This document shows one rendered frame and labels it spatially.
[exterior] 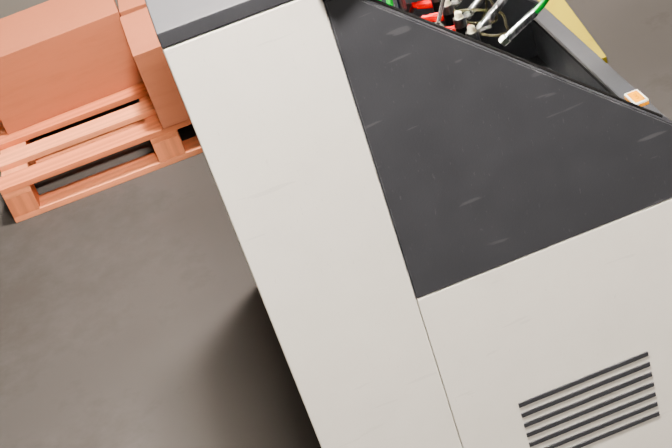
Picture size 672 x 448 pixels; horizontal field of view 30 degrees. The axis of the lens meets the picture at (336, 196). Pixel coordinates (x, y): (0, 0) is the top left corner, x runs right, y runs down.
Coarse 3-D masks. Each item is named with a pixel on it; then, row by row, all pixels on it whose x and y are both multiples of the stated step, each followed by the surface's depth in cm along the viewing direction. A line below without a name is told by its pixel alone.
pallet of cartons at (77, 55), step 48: (96, 0) 511; (144, 0) 496; (0, 48) 497; (48, 48) 494; (96, 48) 499; (144, 48) 458; (0, 96) 497; (48, 96) 503; (96, 96) 509; (144, 96) 506; (0, 144) 501; (48, 144) 489; (96, 144) 478; (192, 144) 484; (0, 192) 469; (48, 192) 485; (96, 192) 479
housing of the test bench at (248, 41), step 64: (192, 0) 213; (256, 0) 207; (320, 0) 210; (192, 64) 209; (256, 64) 212; (320, 64) 215; (256, 128) 218; (320, 128) 221; (256, 192) 224; (320, 192) 228; (256, 256) 231; (320, 256) 235; (384, 256) 238; (320, 320) 242; (384, 320) 246; (320, 384) 249; (384, 384) 254
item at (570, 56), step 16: (544, 16) 291; (544, 32) 289; (560, 32) 283; (544, 48) 294; (560, 48) 282; (576, 48) 275; (560, 64) 286; (576, 64) 275; (592, 64) 268; (592, 80) 268; (608, 80) 261; (624, 80) 259
